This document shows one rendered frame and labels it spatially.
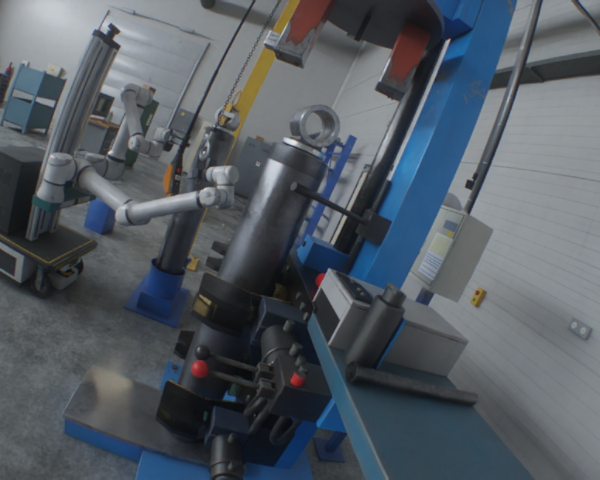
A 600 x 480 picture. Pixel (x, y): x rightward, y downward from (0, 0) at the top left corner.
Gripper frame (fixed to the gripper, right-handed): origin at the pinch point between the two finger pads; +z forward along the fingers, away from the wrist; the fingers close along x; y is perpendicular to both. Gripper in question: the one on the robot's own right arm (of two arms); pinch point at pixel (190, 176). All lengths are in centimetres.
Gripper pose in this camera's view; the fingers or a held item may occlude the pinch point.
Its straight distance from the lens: 197.3
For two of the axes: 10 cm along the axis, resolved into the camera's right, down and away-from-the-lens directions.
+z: -8.5, -0.8, 5.3
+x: 5.2, 0.8, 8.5
